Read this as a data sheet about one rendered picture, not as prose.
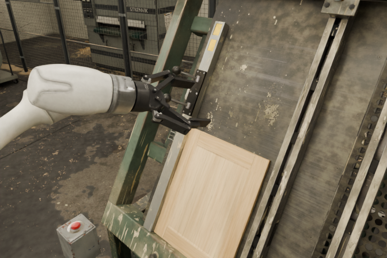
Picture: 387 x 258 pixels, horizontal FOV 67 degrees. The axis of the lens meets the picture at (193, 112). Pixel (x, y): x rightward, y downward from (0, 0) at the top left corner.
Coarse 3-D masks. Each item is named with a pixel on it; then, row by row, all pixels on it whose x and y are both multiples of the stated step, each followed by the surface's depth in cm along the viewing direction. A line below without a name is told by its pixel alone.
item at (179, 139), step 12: (216, 24) 125; (216, 36) 124; (216, 48) 123; (204, 60) 125; (216, 60) 126; (204, 84) 125; (180, 144) 125; (168, 156) 128; (168, 168) 127; (168, 180) 125; (156, 192) 128; (156, 204) 127; (156, 216) 126
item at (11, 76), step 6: (0, 30) 490; (0, 54) 522; (6, 54) 509; (0, 60) 524; (0, 66) 527; (0, 72) 541; (6, 72) 542; (12, 72) 524; (0, 78) 511; (6, 78) 515; (12, 78) 524
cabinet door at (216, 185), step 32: (192, 128) 125; (192, 160) 123; (224, 160) 115; (256, 160) 107; (192, 192) 120; (224, 192) 112; (256, 192) 105; (160, 224) 127; (192, 224) 118; (224, 224) 110; (192, 256) 115; (224, 256) 108
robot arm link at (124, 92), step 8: (112, 80) 64; (120, 80) 65; (128, 80) 67; (120, 88) 64; (128, 88) 66; (120, 96) 64; (128, 96) 65; (112, 104) 64; (120, 104) 65; (128, 104) 66; (112, 112) 67; (120, 112) 67; (128, 112) 68
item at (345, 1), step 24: (336, 0) 87; (336, 24) 97; (336, 48) 93; (312, 72) 96; (312, 96) 98; (312, 120) 95; (288, 144) 96; (288, 168) 95; (264, 192) 98; (288, 192) 99; (264, 216) 99; (264, 240) 95
